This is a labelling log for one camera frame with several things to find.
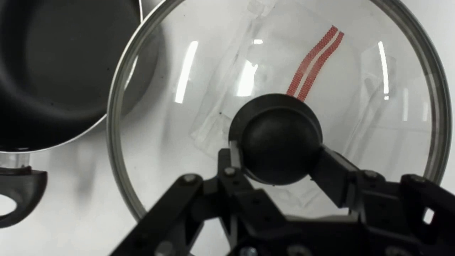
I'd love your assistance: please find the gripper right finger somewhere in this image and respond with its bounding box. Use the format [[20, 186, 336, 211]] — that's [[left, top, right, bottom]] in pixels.
[[309, 145, 455, 256]]

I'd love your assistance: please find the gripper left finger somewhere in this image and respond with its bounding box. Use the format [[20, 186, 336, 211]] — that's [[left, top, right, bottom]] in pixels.
[[108, 141, 285, 256]]

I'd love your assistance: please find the glass pot lid black knob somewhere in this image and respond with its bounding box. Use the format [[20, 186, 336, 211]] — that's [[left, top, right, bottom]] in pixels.
[[107, 0, 452, 222]]

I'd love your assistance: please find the black pot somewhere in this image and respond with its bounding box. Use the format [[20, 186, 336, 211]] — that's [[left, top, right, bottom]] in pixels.
[[0, 0, 143, 229]]

